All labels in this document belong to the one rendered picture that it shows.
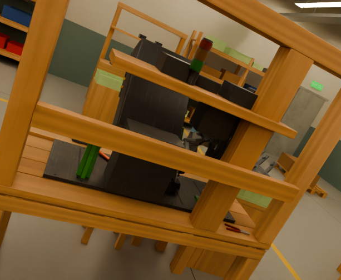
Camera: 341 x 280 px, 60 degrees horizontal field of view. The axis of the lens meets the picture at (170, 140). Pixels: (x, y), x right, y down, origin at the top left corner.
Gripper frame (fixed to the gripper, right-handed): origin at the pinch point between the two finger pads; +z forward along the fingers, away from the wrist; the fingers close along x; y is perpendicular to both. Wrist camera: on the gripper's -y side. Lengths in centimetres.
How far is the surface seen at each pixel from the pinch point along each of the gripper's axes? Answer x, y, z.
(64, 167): -1, -11, 66
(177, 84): 54, 8, 20
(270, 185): 23, -30, -32
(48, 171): 6, -15, 73
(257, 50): -422, 374, -368
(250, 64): -396, 312, -321
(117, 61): 58, 13, 44
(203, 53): 57, 20, 9
